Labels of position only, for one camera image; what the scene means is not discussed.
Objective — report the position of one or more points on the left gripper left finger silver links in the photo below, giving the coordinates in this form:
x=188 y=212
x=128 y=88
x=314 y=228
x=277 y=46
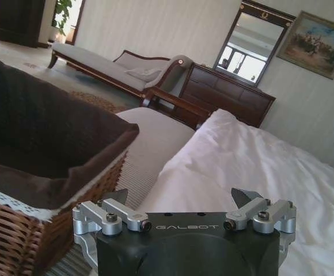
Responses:
x=109 y=214

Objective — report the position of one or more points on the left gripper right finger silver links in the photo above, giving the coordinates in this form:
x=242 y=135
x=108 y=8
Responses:
x=257 y=212

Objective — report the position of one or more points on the white bed duvet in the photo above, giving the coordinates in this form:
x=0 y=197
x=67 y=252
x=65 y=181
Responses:
x=250 y=172

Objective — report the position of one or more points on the beige striped bed bench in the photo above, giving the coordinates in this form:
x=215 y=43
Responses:
x=152 y=152

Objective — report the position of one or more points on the wicker basket with brown liner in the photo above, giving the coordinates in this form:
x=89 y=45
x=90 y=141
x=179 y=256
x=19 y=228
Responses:
x=40 y=161

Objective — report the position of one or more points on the dark wooden dresser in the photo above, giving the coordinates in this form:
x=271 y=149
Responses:
x=227 y=96

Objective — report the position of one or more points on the grey cushion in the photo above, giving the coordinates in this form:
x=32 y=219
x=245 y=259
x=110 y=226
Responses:
x=144 y=74

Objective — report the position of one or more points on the framed landscape painting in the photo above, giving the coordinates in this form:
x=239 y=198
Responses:
x=314 y=44

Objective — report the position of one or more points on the green potted plant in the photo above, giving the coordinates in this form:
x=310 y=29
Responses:
x=63 y=15

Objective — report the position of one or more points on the dark wooden door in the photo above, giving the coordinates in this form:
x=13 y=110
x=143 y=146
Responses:
x=11 y=21

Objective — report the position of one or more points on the grey chaise longue wooden frame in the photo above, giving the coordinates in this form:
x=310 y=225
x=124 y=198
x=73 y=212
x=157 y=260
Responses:
x=118 y=70

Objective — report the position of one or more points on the dark framed wall mirror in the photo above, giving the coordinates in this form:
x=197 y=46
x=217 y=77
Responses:
x=252 y=47

